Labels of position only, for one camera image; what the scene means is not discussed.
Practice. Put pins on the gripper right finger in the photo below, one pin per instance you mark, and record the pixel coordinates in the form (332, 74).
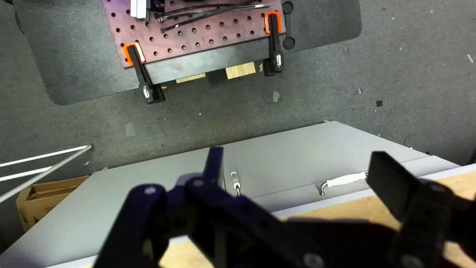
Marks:
(398, 186)

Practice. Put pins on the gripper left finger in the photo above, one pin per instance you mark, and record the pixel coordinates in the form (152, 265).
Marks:
(223, 219)

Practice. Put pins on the drawer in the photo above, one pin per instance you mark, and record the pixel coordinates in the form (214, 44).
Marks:
(334, 210)

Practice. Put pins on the white file cabinet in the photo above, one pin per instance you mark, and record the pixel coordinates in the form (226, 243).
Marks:
(290, 160)

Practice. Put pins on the black and orange clamp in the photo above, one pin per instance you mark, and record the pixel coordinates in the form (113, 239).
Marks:
(275, 44)
(141, 72)

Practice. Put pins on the cardboard box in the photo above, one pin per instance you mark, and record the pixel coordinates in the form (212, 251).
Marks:
(44, 203)

